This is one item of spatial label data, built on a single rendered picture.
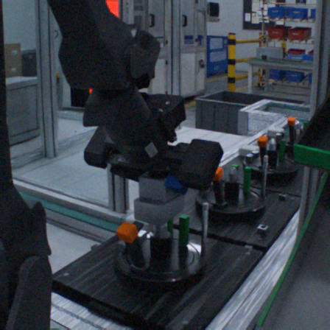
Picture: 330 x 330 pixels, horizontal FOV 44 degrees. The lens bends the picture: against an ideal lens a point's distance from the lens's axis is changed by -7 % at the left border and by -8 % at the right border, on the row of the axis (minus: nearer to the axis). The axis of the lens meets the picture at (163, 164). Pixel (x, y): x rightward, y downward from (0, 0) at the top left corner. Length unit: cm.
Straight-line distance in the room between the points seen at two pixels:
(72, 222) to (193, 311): 40
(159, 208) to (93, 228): 30
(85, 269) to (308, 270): 32
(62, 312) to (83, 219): 31
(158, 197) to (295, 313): 24
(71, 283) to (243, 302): 24
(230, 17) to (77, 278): 1151
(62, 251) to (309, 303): 48
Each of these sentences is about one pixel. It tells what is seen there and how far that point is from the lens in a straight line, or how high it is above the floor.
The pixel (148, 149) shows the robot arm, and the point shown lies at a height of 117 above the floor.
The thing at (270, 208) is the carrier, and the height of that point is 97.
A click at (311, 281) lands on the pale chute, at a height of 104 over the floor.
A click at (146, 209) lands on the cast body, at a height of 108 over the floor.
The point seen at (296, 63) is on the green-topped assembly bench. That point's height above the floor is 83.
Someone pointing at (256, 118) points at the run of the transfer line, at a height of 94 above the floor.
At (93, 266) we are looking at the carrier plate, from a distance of 67.
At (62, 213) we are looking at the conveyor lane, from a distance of 90.
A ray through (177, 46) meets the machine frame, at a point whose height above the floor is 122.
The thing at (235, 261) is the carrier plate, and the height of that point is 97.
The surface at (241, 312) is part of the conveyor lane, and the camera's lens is 60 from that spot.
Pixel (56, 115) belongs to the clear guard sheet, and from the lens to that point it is 92.
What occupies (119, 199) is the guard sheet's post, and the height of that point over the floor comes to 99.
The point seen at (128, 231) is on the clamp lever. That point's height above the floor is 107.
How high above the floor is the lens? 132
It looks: 19 degrees down
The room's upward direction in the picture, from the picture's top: straight up
